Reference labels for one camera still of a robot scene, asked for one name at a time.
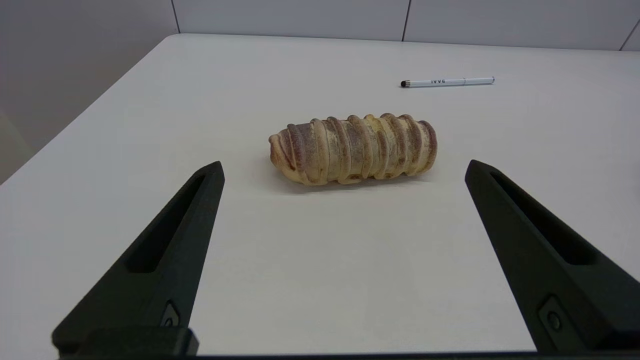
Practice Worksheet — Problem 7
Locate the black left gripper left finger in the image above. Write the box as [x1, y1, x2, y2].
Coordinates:
[51, 160, 226, 359]

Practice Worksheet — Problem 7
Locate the striped brown bread roll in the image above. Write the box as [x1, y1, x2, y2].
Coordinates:
[268, 113, 439, 186]

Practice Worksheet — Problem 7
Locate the white pen with black tip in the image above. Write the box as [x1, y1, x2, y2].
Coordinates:
[400, 76, 496, 89]

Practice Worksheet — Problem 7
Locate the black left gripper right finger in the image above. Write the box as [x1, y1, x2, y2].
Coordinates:
[464, 159, 640, 353]

